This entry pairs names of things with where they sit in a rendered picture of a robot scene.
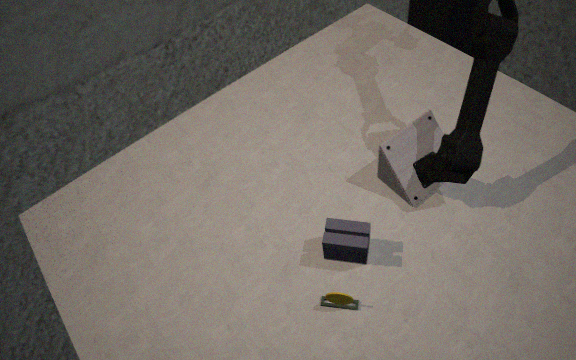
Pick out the gold coin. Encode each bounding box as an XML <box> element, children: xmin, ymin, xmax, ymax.
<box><xmin>326</xmin><ymin>292</ymin><xmax>353</xmax><ymax>305</ymax></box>

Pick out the dark green slotted holder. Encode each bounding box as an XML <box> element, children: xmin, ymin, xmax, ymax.
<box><xmin>321</xmin><ymin>296</ymin><xmax>359</xmax><ymax>311</ymax></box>

